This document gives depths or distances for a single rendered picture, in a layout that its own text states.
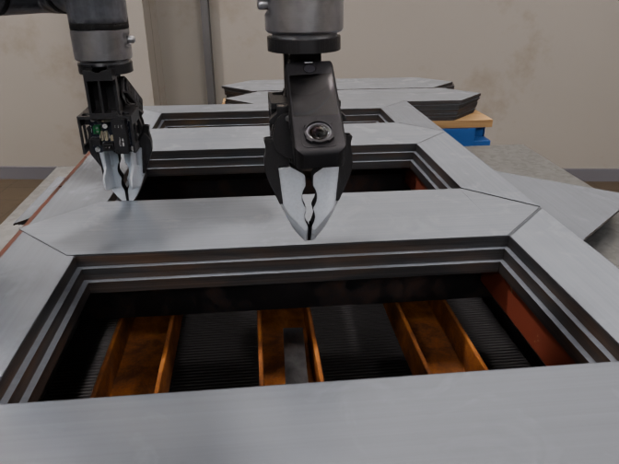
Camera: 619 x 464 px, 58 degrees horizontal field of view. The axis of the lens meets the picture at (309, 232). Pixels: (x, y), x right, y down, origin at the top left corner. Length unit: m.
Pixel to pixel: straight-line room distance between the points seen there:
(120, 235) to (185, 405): 0.36
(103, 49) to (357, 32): 2.64
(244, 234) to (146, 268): 0.13
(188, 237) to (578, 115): 3.21
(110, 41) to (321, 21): 0.35
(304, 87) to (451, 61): 2.94
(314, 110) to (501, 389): 0.29
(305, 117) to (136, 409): 0.28
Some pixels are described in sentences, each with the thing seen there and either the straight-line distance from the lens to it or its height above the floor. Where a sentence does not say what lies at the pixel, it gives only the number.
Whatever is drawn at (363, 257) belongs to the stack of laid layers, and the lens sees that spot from 0.73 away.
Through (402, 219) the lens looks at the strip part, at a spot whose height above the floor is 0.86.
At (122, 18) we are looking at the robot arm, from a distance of 0.81.
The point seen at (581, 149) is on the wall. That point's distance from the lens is 3.83.
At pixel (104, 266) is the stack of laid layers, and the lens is 0.74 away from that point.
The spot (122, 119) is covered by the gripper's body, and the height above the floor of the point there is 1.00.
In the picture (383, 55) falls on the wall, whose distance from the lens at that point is 3.37.
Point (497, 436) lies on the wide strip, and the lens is 0.47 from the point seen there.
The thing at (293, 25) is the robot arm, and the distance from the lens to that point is 0.53.
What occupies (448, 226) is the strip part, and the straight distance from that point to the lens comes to 0.79.
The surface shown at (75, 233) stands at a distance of 0.81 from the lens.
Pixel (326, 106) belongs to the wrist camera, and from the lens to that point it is 0.51.
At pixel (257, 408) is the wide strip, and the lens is 0.47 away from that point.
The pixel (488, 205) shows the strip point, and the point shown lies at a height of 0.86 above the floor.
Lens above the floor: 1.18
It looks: 25 degrees down
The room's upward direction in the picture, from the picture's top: straight up
